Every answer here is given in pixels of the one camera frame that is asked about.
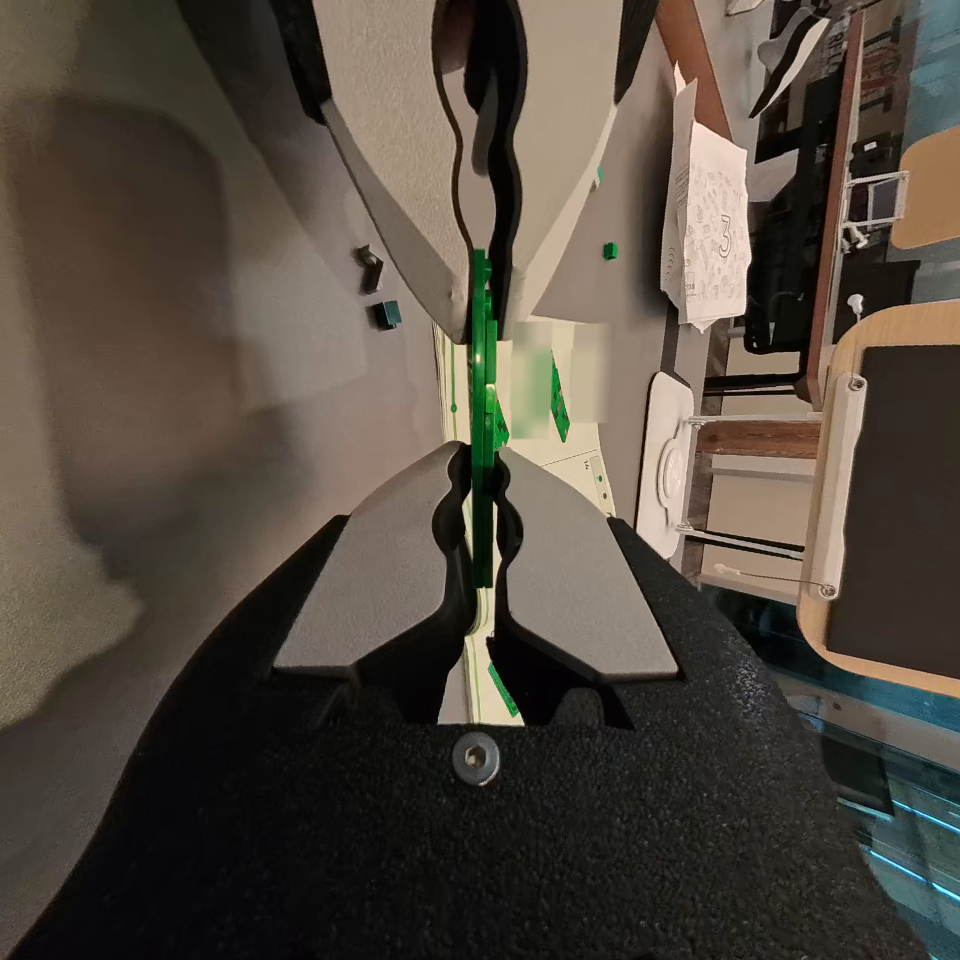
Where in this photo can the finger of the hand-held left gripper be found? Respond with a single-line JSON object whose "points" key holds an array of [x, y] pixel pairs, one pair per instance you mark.
{"points": [[390, 112], [570, 112]]}

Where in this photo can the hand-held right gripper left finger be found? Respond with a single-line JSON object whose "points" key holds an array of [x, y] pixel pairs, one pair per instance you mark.
{"points": [[375, 585]]}

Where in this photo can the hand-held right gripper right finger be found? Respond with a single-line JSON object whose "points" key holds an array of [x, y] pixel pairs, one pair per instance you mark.
{"points": [[577, 592]]}

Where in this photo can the pile of small green bricks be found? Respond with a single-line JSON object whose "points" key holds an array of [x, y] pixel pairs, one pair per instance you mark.
{"points": [[610, 251]]}

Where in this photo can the green studded plate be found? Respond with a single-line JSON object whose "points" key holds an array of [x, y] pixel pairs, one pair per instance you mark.
{"points": [[484, 420]]}

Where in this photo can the brown wooden board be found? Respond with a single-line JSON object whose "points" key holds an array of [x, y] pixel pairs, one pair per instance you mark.
{"points": [[694, 60]]}

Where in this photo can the building instruction booklet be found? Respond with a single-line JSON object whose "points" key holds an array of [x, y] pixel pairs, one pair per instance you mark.
{"points": [[577, 450]]}

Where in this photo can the white paper bag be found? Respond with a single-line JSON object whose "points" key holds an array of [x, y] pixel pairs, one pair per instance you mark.
{"points": [[712, 225]]}

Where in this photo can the dark green brick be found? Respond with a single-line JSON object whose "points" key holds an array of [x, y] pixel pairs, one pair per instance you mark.
{"points": [[385, 314]]}

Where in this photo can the black white clamp device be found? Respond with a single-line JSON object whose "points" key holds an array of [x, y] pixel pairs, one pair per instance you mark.
{"points": [[787, 52]]}

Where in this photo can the white bracket piece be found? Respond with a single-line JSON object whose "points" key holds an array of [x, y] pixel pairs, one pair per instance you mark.
{"points": [[370, 268]]}

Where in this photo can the brown wooden post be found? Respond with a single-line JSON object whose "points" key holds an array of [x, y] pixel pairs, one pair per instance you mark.
{"points": [[757, 439]]}

